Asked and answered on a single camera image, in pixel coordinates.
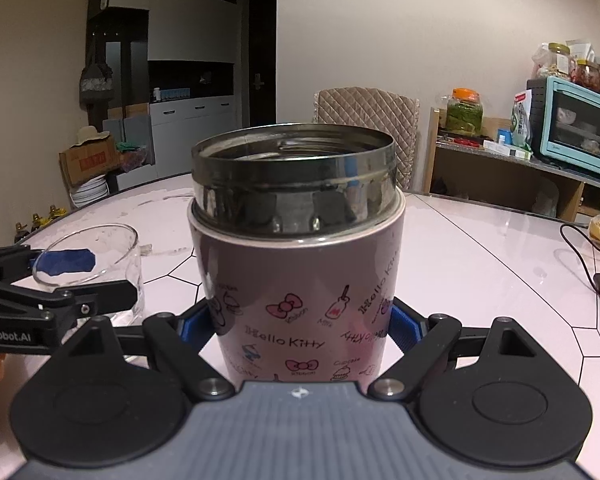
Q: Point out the grey panel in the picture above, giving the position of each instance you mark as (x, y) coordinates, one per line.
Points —
(130, 132)

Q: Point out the dark bottle with gold cap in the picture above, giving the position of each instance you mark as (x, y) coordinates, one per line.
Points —
(21, 232)
(37, 222)
(56, 212)

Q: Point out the clear glass cup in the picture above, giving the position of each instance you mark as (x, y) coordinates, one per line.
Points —
(125, 270)

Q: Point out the white paper package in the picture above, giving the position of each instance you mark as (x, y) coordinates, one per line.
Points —
(581, 50)

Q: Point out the teal toaster oven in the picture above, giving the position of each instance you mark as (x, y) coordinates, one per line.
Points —
(577, 127)

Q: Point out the green and white bag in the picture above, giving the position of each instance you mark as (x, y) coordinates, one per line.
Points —
(521, 122)

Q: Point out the clear jar with gold lid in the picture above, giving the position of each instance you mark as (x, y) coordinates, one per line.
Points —
(555, 62)

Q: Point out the flat white box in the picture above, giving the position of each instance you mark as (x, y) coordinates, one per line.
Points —
(507, 150)

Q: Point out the white and black cabinet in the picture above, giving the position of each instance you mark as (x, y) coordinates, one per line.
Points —
(190, 35)

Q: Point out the straw hat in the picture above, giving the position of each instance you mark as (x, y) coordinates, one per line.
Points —
(92, 136)

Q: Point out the small blue white box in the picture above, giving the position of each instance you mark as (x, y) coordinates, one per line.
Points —
(503, 136)

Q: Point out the green jar with orange lid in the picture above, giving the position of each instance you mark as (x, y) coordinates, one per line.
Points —
(464, 115)

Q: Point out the dark door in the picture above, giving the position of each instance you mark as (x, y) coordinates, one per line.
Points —
(262, 60)

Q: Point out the red tool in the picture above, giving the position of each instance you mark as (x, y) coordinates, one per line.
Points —
(460, 141)

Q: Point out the row of small blue boxes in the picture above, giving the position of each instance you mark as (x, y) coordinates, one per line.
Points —
(172, 94)

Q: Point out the grey hanging bag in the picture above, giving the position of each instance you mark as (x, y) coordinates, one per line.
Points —
(96, 85)

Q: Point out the wooden shelf unit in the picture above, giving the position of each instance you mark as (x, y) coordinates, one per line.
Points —
(505, 180)

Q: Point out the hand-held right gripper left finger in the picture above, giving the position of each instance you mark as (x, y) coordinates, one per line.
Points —
(192, 329)

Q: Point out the red filled glass jar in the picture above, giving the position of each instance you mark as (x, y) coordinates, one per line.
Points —
(587, 77)

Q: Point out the chair with quilted beige cover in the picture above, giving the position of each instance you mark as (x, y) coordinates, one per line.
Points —
(370, 125)

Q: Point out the cardboard box with red print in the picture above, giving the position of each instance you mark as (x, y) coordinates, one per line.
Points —
(87, 162)

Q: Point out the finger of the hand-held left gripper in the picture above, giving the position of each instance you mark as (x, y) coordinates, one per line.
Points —
(105, 292)
(67, 261)

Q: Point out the pink cartoon print bottle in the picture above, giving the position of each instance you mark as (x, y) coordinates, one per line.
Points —
(300, 260)

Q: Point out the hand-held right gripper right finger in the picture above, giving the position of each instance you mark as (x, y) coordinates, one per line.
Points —
(405, 330)

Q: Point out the stack of white plates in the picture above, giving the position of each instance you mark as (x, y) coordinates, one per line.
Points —
(90, 192)

